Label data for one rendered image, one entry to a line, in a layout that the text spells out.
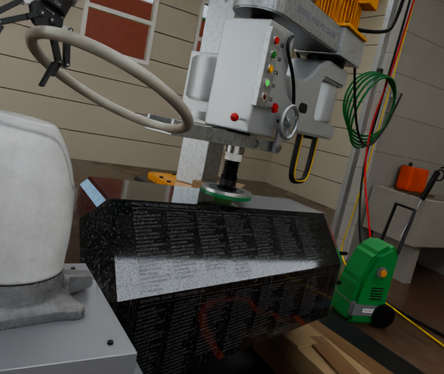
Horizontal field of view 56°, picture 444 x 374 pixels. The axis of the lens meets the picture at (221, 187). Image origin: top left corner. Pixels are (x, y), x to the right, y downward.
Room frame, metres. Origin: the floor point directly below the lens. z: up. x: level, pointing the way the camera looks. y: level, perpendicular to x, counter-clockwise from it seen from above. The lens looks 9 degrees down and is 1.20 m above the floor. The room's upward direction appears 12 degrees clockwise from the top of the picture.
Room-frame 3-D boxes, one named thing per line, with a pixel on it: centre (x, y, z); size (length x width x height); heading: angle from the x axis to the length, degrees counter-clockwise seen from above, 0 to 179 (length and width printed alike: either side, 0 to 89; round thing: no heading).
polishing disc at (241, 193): (1.71, -0.02, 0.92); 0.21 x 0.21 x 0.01
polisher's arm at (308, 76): (2.02, -0.26, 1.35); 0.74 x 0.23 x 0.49; 145
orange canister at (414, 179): (4.51, -2.04, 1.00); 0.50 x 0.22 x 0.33; 122
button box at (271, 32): (1.59, -0.08, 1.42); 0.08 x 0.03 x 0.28; 145
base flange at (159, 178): (2.58, 0.16, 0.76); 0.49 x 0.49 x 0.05; 32
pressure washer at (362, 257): (2.90, -1.17, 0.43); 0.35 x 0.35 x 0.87; 17
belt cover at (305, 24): (2.00, -0.22, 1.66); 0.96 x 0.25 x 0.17; 145
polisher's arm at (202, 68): (2.48, -0.01, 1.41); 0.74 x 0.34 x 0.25; 60
